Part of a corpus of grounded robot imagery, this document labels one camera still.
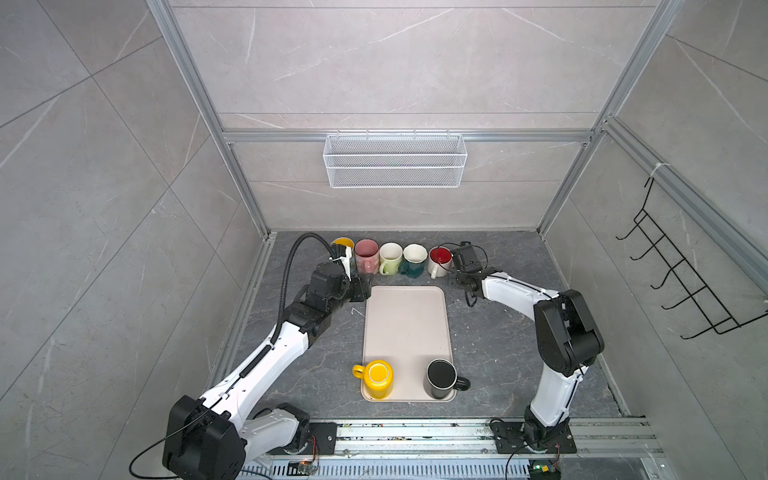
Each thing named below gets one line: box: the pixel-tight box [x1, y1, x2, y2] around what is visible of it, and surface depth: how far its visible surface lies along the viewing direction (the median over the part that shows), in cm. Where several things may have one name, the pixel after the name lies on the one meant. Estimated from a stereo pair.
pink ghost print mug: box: [354, 238, 380, 275], surface depth 102 cm
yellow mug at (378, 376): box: [352, 359, 394, 400], surface depth 76 cm
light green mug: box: [379, 242, 403, 276], surface depth 103 cm
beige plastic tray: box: [364, 285, 457, 403], surface depth 94 cm
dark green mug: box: [398, 243, 428, 279], surface depth 103 cm
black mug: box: [425, 358, 471, 399], surface depth 77 cm
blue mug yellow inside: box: [331, 237, 355, 250], surface depth 105 cm
